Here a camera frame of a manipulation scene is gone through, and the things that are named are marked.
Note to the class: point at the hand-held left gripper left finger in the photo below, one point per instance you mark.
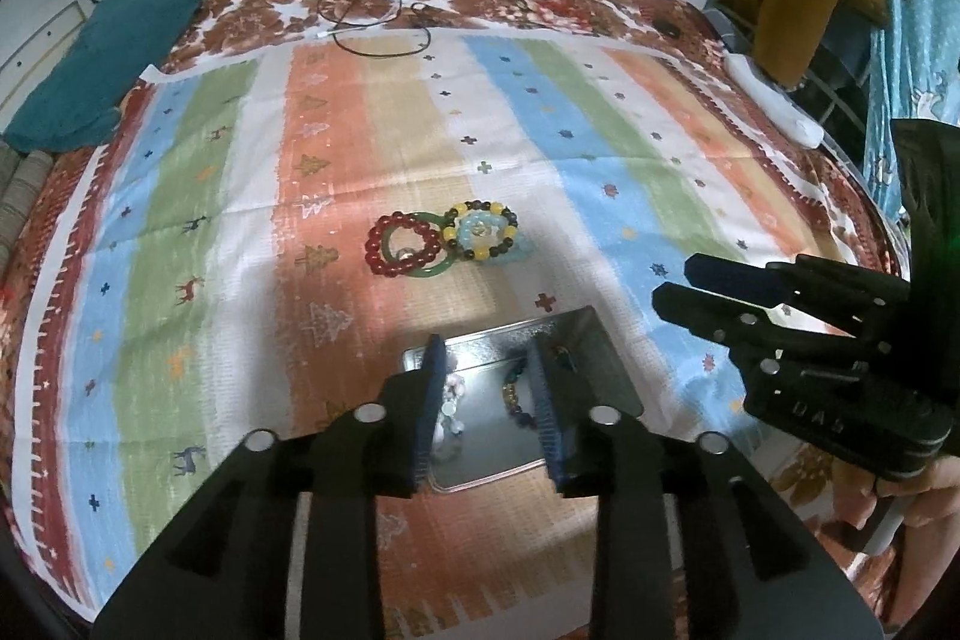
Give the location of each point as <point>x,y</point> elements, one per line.
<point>427,415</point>

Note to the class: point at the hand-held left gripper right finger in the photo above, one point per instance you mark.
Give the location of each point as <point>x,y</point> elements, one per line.
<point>547,415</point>

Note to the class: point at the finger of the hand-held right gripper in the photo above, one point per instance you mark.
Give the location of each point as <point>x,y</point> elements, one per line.
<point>825,295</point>
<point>720,317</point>

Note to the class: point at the metal tin box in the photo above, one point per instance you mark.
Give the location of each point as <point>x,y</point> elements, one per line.
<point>491,452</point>

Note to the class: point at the green jade bangle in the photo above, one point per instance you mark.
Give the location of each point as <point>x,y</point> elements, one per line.
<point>433,270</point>

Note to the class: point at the person's right forearm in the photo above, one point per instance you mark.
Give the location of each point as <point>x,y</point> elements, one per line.
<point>934,572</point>

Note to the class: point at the person's right hand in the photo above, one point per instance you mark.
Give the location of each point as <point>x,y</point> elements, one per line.
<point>937,497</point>

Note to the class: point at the white power strip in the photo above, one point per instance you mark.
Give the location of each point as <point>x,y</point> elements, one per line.
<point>772,96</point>

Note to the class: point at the dark metal rack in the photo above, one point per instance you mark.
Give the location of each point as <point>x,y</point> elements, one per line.
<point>840,78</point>

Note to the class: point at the blue printed cloth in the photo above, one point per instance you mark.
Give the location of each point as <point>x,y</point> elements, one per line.
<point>915,48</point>

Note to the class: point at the small black object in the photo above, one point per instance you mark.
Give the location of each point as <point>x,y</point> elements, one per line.
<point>664,27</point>

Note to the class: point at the brown striped cushion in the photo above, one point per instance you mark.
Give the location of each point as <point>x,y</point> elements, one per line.
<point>22,190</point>

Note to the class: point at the teal pillow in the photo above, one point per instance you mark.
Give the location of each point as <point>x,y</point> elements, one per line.
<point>112,63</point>

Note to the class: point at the white bed headboard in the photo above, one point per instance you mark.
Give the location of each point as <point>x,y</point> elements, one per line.
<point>45,48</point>

